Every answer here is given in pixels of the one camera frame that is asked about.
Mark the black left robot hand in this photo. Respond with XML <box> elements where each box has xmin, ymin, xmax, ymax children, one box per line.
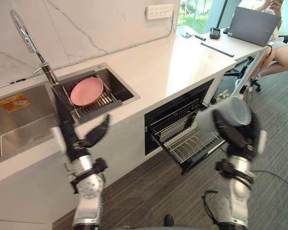
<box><xmin>51</xmin><ymin>92</ymin><xmax>110</xmax><ymax>159</ymax></box>

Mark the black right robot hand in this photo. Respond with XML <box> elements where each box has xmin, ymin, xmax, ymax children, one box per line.
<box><xmin>212</xmin><ymin>109</ymin><xmax>267</xmax><ymax>159</ymax></box>

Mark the pale grey cup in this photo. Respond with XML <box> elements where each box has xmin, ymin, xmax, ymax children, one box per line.
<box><xmin>227</xmin><ymin>97</ymin><xmax>252</xmax><ymax>127</ymax></box>

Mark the sink drain rack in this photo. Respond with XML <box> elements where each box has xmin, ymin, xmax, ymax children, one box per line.
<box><xmin>61</xmin><ymin>76</ymin><xmax>123</xmax><ymax>122</ymax></box>

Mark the large stainless steel sink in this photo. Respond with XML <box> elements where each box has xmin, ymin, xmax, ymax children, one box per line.
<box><xmin>0</xmin><ymin>83</ymin><xmax>61</xmax><ymax>164</ymax></box>

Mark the orange sink sticker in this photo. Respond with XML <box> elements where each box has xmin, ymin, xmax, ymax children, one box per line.
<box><xmin>0</xmin><ymin>92</ymin><xmax>32</xmax><ymax>113</ymax></box>

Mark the small stainless steel sink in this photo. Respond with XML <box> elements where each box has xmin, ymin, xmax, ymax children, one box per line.
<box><xmin>50</xmin><ymin>62</ymin><xmax>142</xmax><ymax>125</ymax></box>

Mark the black built-in dishwasher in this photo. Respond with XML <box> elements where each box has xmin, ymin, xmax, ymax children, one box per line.
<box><xmin>144</xmin><ymin>78</ymin><xmax>227</xmax><ymax>176</ymax></box>

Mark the floor power strip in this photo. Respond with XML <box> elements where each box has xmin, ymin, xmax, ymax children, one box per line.
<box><xmin>216</xmin><ymin>89</ymin><xmax>229</xmax><ymax>100</ymax></box>

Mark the pink plate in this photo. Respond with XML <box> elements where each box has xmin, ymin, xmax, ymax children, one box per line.
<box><xmin>70</xmin><ymin>77</ymin><xmax>104</xmax><ymax>106</ymax></box>

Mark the black office chair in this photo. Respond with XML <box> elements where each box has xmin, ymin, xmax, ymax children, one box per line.
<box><xmin>223</xmin><ymin>34</ymin><xmax>288</xmax><ymax>92</ymax></box>

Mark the white desk leg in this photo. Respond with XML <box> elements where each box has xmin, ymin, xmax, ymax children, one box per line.
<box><xmin>234</xmin><ymin>45</ymin><xmax>270</xmax><ymax>97</ymax></box>

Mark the thin black bar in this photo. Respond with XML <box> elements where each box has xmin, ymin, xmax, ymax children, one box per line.
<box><xmin>201</xmin><ymin>42</ymin><xmax>235</xmax><ymax>58</ymax></box>

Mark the person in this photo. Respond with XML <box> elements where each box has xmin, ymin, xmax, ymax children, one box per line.
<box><xmin>254</xmin><ymin>0</ymin><xmax>288</xmax><ymax>78</ymax></box>

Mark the robot dark foot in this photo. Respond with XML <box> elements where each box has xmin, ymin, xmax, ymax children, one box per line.
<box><xmin>163</xmin><ymin>214</ymin><xmax>175</xmax><ymax>227</ymax></box>

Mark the small black device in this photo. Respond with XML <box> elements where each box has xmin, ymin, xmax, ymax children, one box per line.
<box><xmin>209</xmin><ymin>27</ymin><xmax>221</xmax><ymax>40</ymax></box>

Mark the chrome kitchen faucet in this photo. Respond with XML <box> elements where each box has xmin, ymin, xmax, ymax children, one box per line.
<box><xmin>10</xmin><ymin>9</ymin><xmax>60</xmax><ymax>85</ymax></box>

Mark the grey laptop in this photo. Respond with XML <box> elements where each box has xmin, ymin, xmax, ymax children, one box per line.
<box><xmin>227</xmin><ymin>6</ymin><xmax>282</xmax><ymax>47</ymax></box>

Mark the robot grey torso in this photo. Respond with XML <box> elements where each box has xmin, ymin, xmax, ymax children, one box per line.
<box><xmin>115</xmin><ymin>224</ymin><xmax>183</xmax><ymax>230</ymax></box>

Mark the glass window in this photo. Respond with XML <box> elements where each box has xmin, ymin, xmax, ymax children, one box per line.
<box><xmin>177</xmin><ymin>0</ymin><xmax>229</xmax><ymax>35</ymax></box>

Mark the pulled-out wire dishwasher rack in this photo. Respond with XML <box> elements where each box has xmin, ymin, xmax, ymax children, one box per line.
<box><xmin>150</xmin><ymin>129</ymin><xmax>226</xmax><ymax>176</ymax></box>

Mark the black floor cable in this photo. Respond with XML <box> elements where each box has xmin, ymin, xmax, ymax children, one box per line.
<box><xmin>251</xmin><ymin>169</ymin><xmax>288</xmax><ymax>193</ymax></box>

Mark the white power strip cable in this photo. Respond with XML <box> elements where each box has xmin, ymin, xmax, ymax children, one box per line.
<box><xmin>168</xmin><ymin>11</ymin><xmax>178</xmax><ymax>37</ymax></box>

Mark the white wall power strip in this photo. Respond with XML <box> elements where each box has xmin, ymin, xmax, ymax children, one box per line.
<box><xmin>145</xmin><ymin>3</ymin><xmax>174</xmax><ymax>21</ymax></box>

